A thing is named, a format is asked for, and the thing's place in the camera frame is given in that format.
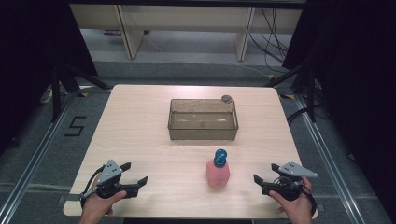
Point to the transparent brown plastic box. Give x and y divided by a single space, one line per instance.
203 119

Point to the pink bottle with blue cap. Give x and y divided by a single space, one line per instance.
218 172

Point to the metal floor rail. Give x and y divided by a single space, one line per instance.
330 161
34 158

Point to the person's left hand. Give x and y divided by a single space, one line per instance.
97 206

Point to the beige desk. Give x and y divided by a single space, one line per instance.
186 18

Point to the black metal stand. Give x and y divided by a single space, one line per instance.
311 93
57 90

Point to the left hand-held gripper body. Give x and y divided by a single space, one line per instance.
109 171

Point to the small round grey cap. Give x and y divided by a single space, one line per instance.
226 99

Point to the dark curtain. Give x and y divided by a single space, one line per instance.
358 77
31 62

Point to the person's right hand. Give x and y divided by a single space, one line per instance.
295 207

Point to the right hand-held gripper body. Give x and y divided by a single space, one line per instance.
288 183

